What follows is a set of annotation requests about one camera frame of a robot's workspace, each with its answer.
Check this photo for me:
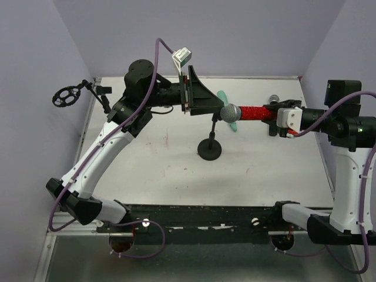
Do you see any mint green microphone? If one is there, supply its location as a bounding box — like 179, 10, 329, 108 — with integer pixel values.
217, 90, 240, 132

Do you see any red glitter microphone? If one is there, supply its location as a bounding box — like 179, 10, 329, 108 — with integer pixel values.
235, 105, 277, 121

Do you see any short black round-base mic stand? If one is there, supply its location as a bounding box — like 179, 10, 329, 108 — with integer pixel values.
197, 114, 222, 161

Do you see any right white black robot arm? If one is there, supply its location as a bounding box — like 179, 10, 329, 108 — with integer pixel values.
266, 80, 375, 246

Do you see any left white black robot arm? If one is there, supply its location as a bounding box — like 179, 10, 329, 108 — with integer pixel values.
46, 59, 224, 225

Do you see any tall black tripod mic stand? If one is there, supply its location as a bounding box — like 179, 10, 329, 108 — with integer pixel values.
52, 79, 114, 115

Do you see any black microphone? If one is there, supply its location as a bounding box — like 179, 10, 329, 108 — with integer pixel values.
267, 94, 280, 137

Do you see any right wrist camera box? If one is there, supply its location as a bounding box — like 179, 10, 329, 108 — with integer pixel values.
276, 107, 303, 138

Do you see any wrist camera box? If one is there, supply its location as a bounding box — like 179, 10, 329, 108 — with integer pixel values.
276, 107, 303, 138
172, 46, 192, 74

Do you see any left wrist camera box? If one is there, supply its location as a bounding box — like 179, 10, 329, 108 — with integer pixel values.
172, 46, 192, 74

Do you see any black front mounting rail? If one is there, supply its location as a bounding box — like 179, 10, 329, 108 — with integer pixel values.
96, 204, 304, 250

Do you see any aluminium frame rail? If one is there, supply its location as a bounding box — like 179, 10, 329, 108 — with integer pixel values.
47, 211, 132, 237

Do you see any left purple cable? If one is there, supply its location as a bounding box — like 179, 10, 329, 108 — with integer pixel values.
48, 37, 179, 259

